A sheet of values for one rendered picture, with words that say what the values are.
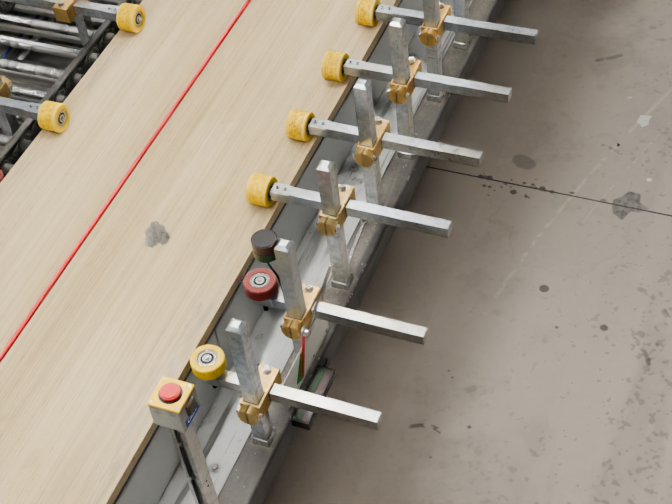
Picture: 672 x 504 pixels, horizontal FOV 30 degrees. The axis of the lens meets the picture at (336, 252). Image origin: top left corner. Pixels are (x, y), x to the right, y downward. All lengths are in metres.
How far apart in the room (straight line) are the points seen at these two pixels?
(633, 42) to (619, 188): 0.80
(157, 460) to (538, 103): 2.36
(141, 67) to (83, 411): 1.19
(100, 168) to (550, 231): 1.63
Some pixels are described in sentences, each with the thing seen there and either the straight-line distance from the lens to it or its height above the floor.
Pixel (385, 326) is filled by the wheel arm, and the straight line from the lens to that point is 2.92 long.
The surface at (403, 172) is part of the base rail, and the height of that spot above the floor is 0.70.
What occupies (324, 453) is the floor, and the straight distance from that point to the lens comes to 3.77.
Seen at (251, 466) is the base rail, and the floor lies 0.70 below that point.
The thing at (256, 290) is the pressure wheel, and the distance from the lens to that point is 2.97.
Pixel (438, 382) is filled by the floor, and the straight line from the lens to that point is 3.88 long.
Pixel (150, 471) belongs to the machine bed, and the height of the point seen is 0.73.
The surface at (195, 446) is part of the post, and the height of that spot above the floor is 1.05.
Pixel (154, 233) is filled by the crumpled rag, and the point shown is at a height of 0.92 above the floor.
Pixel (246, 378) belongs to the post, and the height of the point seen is 0.96.
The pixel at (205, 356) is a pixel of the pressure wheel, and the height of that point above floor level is 0.91.
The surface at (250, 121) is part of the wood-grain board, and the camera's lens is 3.41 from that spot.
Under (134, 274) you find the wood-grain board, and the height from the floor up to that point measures 0.90.
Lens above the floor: 3.13
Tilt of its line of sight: 47 degrees down
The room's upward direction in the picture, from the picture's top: 8 degrees counter-clockwise
